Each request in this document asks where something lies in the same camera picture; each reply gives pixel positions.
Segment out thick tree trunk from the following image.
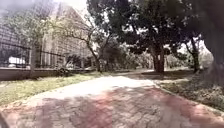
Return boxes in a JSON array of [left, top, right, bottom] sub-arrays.
[[196, 0, 224, 88]]

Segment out small bare-branched tree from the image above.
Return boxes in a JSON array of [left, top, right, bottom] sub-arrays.
[[49, 18, 114, 73]]

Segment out slender dark tree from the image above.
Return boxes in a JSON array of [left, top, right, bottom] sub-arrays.
[[181, 33, 205, 74]]

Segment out grass strip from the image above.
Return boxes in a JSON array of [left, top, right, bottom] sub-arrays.
[[0, 71, 111, 107]]

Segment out leaf-strewn ground under trees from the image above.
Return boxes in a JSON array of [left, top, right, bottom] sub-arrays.
[[151, 68, 224, 113]]

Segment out large dark tree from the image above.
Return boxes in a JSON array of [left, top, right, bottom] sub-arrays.
[[87, 0, 201, 74]]

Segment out red brick path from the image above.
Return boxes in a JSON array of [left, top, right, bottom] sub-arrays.
[[0, 68, 224, 128]]

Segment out green bushes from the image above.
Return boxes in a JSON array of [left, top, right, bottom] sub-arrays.
[[99, 46, 156, 72]]

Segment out dark metal fence on wall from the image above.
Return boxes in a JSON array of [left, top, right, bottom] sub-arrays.
[[0, 40, 98, 82]]

